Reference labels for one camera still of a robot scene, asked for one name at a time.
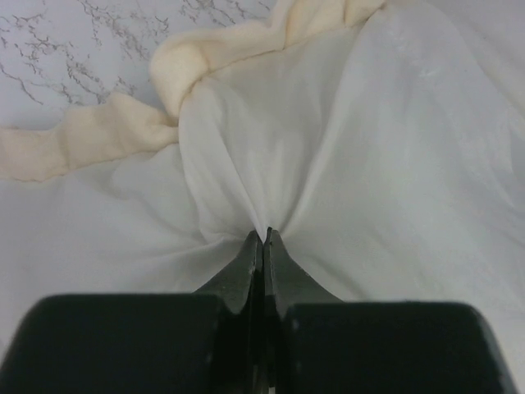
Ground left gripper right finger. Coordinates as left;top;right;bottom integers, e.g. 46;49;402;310
262;229;518;393

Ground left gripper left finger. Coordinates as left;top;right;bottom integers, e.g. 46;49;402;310
1;232;263;393

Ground white ruffled pillowcase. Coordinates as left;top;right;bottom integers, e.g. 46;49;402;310
0;0;525;321

